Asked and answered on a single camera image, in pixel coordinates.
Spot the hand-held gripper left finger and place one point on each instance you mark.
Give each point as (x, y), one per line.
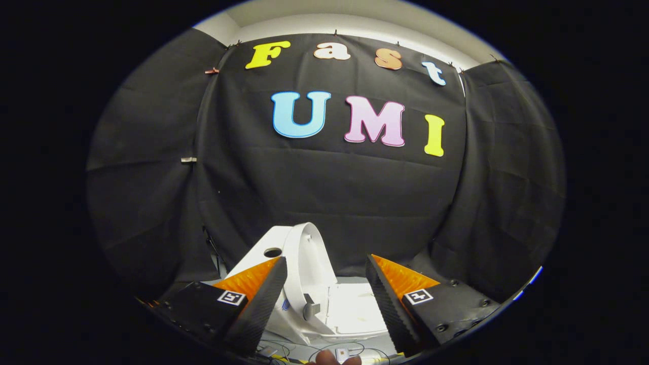
(259, 309)

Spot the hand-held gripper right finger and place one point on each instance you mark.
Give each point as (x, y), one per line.
(390, 314)

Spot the white toilet lid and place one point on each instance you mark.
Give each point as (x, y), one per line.
(314, 263)

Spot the white toilet seat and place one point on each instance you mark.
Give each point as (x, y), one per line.
(360, 309)

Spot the white ceramic toilet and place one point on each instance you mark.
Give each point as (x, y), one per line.
(253, 256)

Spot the small grey adapter box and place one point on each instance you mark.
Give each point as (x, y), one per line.
(343, 354)

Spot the black backdrop cloth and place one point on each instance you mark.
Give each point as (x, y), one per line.
(329, 187)

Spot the red clip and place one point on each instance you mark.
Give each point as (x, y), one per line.
(212, 71)

